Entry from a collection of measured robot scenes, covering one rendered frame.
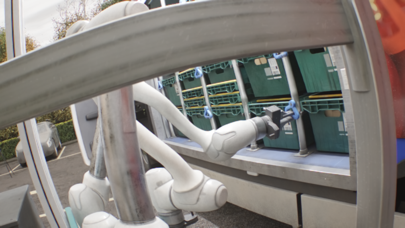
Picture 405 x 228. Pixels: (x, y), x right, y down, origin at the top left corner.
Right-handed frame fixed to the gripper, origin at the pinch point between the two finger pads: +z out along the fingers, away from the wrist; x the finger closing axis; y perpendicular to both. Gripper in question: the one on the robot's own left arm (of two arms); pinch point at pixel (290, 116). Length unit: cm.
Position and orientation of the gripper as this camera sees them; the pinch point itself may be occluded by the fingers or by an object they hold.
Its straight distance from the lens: 142.8
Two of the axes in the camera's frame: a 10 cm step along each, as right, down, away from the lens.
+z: 8.7, -2.5, 4.2
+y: -4.8, -3.5, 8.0
